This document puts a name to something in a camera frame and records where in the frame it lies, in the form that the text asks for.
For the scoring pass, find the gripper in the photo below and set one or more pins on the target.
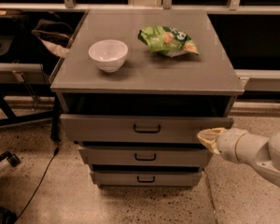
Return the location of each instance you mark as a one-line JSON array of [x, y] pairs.
[[228, 143]]

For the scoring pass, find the grey top drawer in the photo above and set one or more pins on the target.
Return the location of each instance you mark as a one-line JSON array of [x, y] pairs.
[[138, 129]]

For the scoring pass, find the grey drawer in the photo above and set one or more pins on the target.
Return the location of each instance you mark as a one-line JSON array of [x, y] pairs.
[[138, 129], [157, 179], [145, 156]]

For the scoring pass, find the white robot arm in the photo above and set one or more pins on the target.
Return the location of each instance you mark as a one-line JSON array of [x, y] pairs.
[[261, 153]]

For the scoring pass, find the grey drawer cabinet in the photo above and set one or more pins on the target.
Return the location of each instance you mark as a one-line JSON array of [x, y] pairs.
[[148, 84]]

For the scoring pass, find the grey bottom drawer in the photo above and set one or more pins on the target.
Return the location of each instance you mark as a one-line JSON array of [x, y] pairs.
[[157, 179]]

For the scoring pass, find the grey middle drawer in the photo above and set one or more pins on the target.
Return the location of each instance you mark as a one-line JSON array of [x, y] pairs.
[[145, 156]]

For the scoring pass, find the green chip bag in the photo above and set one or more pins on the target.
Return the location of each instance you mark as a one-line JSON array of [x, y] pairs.
[[167, 41]]

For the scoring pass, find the white ceramic bowl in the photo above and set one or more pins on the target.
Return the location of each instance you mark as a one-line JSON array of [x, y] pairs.
[[108, 55]]

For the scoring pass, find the grey side shelf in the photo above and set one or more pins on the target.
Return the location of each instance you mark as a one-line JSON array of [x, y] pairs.
[[32, 73]]

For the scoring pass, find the dark bag with strap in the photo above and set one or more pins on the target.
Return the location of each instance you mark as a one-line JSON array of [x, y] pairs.
[[55, 36]]

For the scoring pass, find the black desk frame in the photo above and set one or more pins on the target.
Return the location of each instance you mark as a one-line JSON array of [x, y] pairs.
[[26, 102]]

